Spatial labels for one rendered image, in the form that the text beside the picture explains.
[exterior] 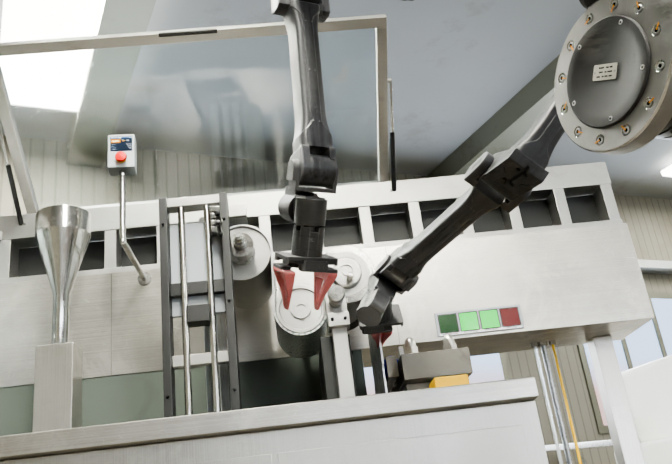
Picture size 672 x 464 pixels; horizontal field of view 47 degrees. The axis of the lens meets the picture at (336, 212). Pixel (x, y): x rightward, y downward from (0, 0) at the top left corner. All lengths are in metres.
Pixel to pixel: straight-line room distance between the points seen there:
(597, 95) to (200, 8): 2.89
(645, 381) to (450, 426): 2.67
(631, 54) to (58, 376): 1.49
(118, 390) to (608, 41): 1.63
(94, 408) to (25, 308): 0.36
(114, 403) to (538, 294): 1.23
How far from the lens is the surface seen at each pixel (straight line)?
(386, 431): 1.56
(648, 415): 4.19
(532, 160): 1.39
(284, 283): 1.38
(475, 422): 1.59
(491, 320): 2.27
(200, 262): 1.83
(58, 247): 2.09
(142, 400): 2.21
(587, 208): 2.58
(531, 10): 4.13
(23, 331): 2.35
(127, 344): 2.25
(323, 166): 1.37
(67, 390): 1.98
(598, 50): 1.05
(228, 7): 3.75
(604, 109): 1.02
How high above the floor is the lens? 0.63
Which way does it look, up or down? 24 degrees up
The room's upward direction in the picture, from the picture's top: 7 degrees counter-clockwise
